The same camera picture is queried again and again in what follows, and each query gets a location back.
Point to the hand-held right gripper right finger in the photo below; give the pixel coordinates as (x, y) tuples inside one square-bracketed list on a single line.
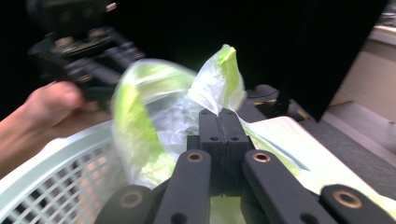
[(232, 155)]

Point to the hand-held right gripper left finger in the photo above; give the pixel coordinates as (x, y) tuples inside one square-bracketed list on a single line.
[(214, 155)]

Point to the clear green printed plastic bag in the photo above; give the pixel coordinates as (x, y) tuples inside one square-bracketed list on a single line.
[(137, 124)]

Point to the light blue mesh basket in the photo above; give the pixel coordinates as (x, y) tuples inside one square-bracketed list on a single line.
[(37, 174)]

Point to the black stand base yellow tape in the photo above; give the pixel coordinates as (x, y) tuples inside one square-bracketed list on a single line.
[(271, 102)]

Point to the black curtain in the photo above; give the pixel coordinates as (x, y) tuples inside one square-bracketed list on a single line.
[(280, 37)]

